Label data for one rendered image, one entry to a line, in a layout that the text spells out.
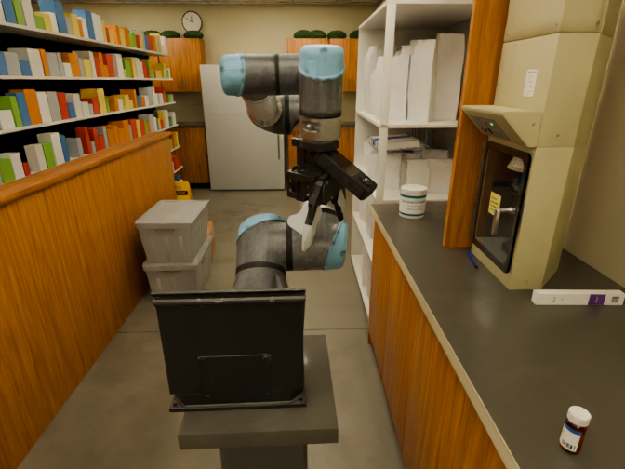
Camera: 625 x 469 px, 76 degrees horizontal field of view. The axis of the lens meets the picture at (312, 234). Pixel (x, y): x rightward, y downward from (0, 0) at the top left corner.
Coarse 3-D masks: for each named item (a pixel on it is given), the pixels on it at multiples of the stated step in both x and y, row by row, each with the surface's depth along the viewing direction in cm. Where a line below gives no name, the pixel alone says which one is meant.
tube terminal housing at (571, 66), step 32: (512, 64) 129; (544, 64) 112; (576, 64) 109; (512, 96) 129; (544, 96) 112; (576, 96) 112; (544, 128) 115; (576, 128) 115; (544, 160) 118; (576, 160) 123; (544, 192) 121; (576, 192) 136; (544, 224) 125; (480, 256) 154; (512, 256) 130; (544, 256) 129; (512, 288) 133
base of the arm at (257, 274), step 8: (248, 264) 88; (256, 264) 87; (264, 264) 88; (272, 264) 88; (240, 272) 88; (248, 272) 87; (256, 272) 86; (264, 272) 87; (272, 272) 87; (280, 272) 89; (240, 280) 86; (248, 280) 85; (256, 280) 85; (264, 280) 85; (272, 280) 86; (280, 280) 87; (232, 288) 87; (240, 288) 84; (248, 288) 83
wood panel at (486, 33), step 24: (480, 0) 135; (504, 0) 135; (480, 24) 138; (504, 24) 138; (480, 48) 141; (480, 72) 143; (480, 96) 146; (456, 144) 154; (480, 144) 153; (456, 168) 156; (456, 192) 159; (456, 216) 163; (456, 240) 167
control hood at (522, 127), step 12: (468, 108) 136; (480, 108) 128; (492, 108) 126; (504, 108) 126; (516, 108) 126; (504, 120) 115; (516, 120) 114; (528, 120) 114; (540, 120) 114; (504, 132) 124; (516, 132) 115; (528, 132) 115; (528, 144) 116
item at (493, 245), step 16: (496, 144) 138; (496, 160) 138; (512, 160) 127; (528, 160) 118; (496, 176) 139; (512, 176) 127; (480, 192) 151; (496, 192) 139; (512, 192) 127; (480, 208) 151; (512, 208) 128; (480, 224) 151; (512, 224) 128; (480, 240) 151; (496, 240) 139; (512, 240) 128; (496, 256) 139
